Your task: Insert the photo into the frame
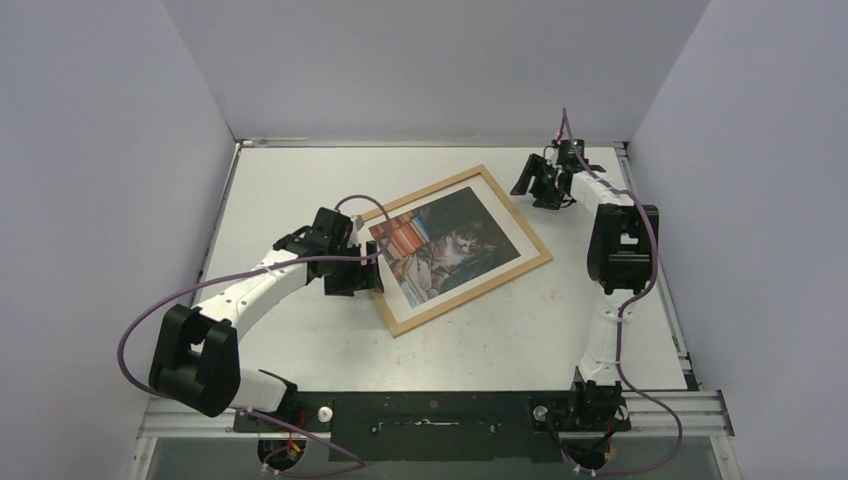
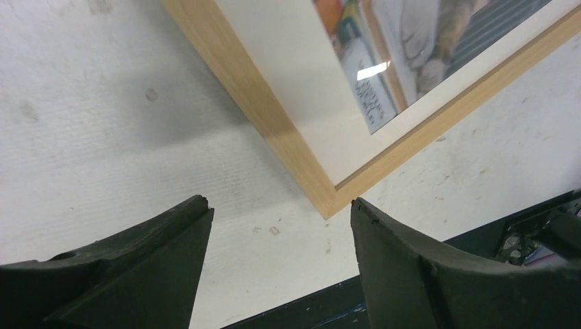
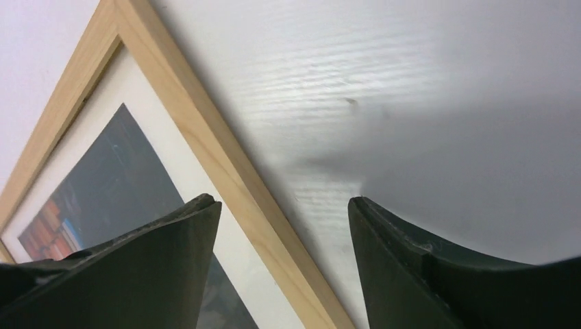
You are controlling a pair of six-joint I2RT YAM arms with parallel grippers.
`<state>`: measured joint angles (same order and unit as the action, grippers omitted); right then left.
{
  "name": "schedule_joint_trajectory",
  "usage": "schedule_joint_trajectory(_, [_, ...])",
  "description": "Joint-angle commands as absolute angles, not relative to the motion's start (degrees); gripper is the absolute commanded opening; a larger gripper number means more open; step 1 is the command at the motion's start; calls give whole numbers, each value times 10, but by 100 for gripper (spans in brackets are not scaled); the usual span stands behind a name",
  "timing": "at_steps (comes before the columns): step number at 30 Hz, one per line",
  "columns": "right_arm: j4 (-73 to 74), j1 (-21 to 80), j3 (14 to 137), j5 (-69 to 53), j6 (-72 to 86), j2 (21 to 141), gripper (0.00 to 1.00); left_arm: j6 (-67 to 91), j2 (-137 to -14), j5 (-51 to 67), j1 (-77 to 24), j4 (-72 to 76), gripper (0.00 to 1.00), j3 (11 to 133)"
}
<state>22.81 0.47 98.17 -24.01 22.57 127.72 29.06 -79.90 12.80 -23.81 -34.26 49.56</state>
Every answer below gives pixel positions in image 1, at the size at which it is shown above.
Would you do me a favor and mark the white mat board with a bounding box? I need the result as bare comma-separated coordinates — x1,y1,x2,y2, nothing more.
367,172,546,329

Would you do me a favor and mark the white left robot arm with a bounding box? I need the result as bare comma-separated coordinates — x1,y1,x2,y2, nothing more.
148,208,387,431

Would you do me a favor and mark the wooden picture frame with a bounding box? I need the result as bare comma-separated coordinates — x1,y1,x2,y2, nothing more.
360,164,554,339

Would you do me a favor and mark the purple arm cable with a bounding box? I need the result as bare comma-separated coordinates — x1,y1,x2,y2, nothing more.
117,194,393,478
559,108,684,477

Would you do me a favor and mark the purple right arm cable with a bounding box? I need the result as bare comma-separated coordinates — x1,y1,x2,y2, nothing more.
559,108,684,477

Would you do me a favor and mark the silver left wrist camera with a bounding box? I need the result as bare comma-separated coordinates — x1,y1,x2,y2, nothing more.
351,215,364,231

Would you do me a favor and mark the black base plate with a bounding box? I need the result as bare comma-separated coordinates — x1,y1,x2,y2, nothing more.
233,390,631,463

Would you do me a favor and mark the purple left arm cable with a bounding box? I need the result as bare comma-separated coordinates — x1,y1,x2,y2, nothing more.
117,194,393,478

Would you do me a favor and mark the clear acrylic sheet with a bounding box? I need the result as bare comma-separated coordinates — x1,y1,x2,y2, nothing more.
366,170,547,331

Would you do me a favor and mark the aluminium front rail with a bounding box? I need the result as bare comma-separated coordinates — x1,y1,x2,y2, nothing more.
139,391,734,438

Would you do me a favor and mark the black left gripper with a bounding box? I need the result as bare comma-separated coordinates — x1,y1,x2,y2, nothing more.
326,241,382,297

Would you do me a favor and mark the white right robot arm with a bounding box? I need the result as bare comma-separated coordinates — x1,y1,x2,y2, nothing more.
510,140,659,387

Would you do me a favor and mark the colourful photo print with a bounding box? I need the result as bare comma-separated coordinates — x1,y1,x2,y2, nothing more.
368,186,520,307

